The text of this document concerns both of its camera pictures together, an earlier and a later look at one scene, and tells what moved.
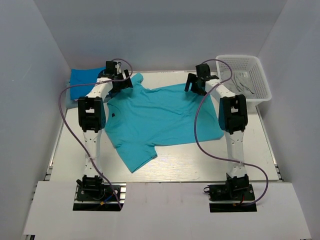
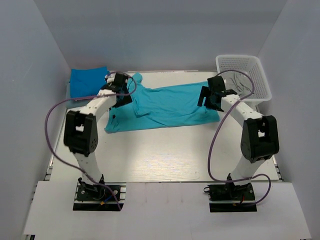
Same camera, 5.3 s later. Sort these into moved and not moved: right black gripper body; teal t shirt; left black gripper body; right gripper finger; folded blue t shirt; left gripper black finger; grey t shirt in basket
Moved: right black gripper body; right gripper finger; left gripper black finger; left black gripper body; teal t shirt
Not moved: folded blue t shirt; grey t shirt in basket
